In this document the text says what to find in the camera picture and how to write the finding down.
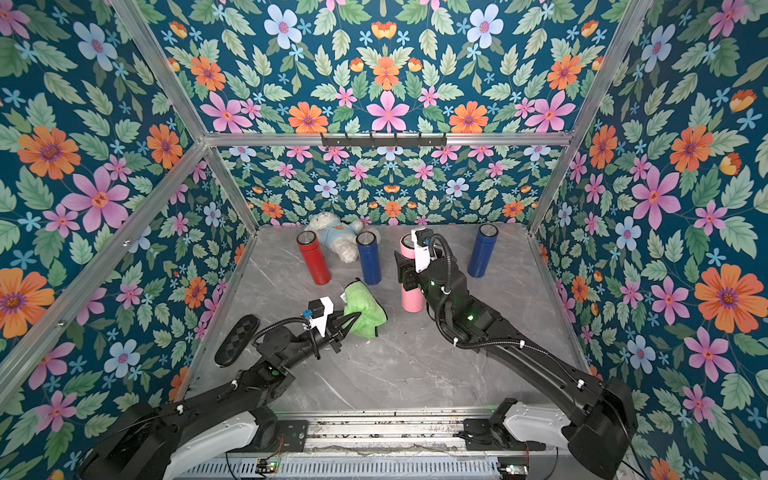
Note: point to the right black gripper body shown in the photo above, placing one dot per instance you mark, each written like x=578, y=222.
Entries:
x=411, y=276

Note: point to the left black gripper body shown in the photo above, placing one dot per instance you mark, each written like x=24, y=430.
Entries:
x=325, y=340

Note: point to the pink thermos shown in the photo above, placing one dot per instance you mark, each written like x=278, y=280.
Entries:
x=412, y=300

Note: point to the green microfiber cloth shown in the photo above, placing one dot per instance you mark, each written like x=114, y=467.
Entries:
x=359, y=299

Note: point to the dark blue thermos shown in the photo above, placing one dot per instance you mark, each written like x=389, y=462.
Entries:
x=367, y=244

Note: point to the red thermos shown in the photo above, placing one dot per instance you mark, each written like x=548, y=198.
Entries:
x=311, y=251

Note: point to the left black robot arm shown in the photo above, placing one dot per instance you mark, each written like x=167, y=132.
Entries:
x=163, y=442

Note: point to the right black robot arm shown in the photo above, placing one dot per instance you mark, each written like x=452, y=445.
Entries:
x=594, y=420

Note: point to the white teddy bear plush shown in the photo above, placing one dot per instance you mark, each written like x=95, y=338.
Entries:
x=338, y=236

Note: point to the black checkered oval pad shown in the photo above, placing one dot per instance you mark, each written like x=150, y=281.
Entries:
x=236, y=340

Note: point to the black wall hook rail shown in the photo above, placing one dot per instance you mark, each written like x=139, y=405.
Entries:
x=371, y=140

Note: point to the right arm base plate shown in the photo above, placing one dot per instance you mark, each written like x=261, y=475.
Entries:
x=483, y=435

